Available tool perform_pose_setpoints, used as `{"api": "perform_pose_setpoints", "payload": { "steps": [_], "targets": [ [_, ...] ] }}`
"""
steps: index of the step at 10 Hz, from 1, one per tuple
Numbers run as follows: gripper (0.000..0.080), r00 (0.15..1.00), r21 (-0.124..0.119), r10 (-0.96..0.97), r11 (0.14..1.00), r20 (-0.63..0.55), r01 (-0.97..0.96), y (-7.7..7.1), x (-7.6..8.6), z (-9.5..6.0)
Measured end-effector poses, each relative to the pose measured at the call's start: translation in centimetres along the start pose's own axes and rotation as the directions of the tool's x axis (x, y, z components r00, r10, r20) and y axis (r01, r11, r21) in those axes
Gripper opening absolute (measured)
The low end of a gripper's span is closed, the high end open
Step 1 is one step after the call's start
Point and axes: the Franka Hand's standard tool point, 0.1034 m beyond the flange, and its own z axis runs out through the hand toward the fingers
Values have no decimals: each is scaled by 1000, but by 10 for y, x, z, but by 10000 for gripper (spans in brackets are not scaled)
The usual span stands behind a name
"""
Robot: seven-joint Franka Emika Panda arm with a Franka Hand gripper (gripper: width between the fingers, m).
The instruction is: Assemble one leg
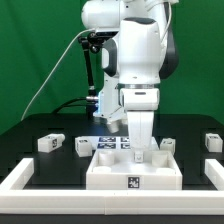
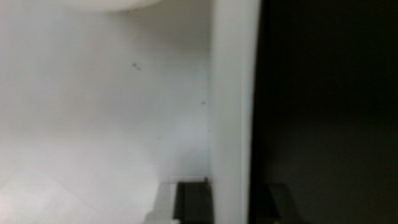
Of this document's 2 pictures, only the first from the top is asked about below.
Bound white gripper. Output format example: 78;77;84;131
120;88;160;163

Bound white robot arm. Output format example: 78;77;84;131
82;0;179;162

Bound white camera cable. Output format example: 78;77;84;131
20;27;98;122

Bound white fiducial marker sheet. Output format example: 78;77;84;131
75;135;161;152

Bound black base cables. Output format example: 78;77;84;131
53;97;88;115

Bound grey mounted camera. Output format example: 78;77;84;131
96;29;118;38

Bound white U-shaped obstacle fence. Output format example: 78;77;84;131
0;158;224;215

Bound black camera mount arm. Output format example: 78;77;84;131
78;36;102;118

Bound white square table top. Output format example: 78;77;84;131
86;150;182;190

